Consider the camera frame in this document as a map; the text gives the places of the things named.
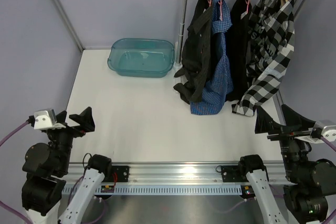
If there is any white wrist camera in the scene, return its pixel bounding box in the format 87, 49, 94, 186
295, 120, 335, 144
27, 109, 66, 131

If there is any blue checkered shirt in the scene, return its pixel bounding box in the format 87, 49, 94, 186
190, 0, 234, 115

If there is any purple cable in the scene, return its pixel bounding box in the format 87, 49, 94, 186
0, 119, 34, 148
320, 134, 336, 153

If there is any teal plastic basin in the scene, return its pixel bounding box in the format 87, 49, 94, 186
107, 38, 175, 78

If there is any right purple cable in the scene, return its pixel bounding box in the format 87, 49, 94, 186
320, 134, 336, 153

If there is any black white checkered shirt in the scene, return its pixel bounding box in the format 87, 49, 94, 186
232, 0, 295, 116

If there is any black pinstripe shirt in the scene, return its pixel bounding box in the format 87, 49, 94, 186
174, 0, 213, 104

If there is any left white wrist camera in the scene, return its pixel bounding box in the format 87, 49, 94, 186
27, 109, 66, 131

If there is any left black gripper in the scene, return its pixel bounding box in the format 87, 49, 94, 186
50, 106, 95, 173

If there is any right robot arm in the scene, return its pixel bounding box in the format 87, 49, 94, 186
255, 104, 335, 223

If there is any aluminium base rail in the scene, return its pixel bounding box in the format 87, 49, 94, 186
60, 161, 295, 196

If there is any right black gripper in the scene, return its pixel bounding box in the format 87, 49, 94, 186
256, 103, 319, 182

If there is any left aluminium frame post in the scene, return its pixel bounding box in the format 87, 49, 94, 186
51, 0, 85, 52

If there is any plain black shirt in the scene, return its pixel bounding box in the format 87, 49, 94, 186
226, 0, 251, 101

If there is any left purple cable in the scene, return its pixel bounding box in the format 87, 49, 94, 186
0, 119, 34, 148

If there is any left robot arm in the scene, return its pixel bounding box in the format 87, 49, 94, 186
22, 107, 113, 223

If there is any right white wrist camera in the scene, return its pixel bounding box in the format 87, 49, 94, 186
295, 120, 335, 144

